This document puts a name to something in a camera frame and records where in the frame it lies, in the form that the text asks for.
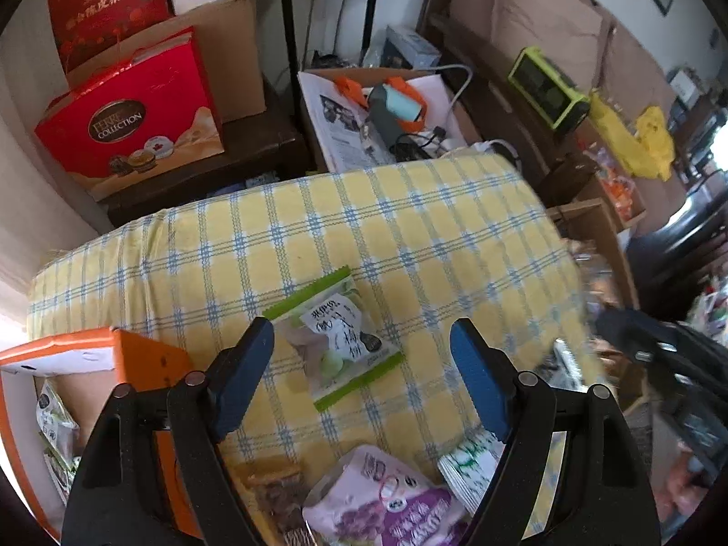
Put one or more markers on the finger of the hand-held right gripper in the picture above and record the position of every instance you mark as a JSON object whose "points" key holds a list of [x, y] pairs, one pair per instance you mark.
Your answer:
{"points": [[637, 335]]}

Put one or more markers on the green white patterned snack packet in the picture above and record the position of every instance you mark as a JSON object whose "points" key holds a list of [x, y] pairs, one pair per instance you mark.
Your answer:
{"points": [[54, 415], [469, 466]]}

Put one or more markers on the purple drink pouch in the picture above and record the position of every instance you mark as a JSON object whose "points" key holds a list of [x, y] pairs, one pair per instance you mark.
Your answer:
{"points": [[375, 500]]}

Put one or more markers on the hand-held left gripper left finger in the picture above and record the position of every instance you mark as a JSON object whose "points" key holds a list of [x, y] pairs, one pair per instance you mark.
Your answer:
{"points": [[244, 375]]}

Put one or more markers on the red chocolate gift box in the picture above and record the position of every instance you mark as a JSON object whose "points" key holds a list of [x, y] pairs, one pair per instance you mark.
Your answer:
{"points": [[131, 114]]}

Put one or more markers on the open cardboard box with papers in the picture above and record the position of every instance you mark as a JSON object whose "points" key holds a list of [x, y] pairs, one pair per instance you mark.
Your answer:
{"points": [[341, 114]]}

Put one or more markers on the brown snack packet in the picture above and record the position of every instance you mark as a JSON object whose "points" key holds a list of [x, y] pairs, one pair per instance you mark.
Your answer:
{"points": [[278, 495]]}

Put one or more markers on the cardboard box of snacks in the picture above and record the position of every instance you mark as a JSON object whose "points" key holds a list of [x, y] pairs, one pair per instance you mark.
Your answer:
{"points": [[617, 193]]}

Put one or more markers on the dark wooden low table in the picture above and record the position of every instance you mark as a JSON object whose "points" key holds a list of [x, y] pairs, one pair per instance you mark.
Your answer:
{"points": [[256, 148]]}

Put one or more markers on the yellow checkered tablecloth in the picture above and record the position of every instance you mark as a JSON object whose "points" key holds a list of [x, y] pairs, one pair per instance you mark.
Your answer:
{"points": [[398, 227]]}

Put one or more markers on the orange cardboard box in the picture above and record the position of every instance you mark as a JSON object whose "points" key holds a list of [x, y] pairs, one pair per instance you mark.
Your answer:
{"points": [[153, 375]]}

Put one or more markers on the green black portable device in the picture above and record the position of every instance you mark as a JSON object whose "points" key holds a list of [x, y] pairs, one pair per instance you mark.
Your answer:
{"points": [[546, 88]]}

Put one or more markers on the large open cardboard box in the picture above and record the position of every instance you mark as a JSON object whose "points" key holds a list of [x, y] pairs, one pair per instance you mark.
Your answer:
{"points": [[597, 239]]}

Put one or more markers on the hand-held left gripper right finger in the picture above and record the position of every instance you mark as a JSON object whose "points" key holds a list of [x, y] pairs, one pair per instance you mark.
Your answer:
{"points": [[478, 387]]}

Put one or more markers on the orange teal hand tool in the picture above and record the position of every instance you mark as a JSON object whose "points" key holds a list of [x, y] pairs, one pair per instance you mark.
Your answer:
{"points": [[398, 105]]}

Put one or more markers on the dark red gift box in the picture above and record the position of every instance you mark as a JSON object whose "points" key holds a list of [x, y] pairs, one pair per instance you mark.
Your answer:
{"points": [[108, 5]]}

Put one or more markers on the blue white box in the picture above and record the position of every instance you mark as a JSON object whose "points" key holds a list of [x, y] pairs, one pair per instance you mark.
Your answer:
{"points": [[412, 45]]}

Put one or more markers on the black speaker stand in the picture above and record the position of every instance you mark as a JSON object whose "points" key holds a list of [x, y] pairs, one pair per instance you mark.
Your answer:
{"points": [[289, 45], [371, 11]]}

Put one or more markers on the brown cardboard box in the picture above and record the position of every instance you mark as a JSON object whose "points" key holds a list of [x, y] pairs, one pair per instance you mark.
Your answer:
{"points": [[233, 51]]}

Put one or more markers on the beige sofa pillow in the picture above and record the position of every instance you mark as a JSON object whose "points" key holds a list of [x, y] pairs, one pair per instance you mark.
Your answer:
{"points": [[546, 5], [637, 68]]}

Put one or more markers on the green-edged clear plum packet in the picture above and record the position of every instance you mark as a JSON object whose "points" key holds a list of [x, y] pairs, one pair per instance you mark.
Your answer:
{"points": [[335, 347]]}

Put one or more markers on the yellow plastic bag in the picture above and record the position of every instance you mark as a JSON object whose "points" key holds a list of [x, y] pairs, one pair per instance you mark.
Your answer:
{"points": [[654, 136], [617, 131]]}

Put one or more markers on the white curtain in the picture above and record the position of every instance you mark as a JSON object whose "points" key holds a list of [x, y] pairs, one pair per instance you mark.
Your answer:
{"points": [[34, 205]]}

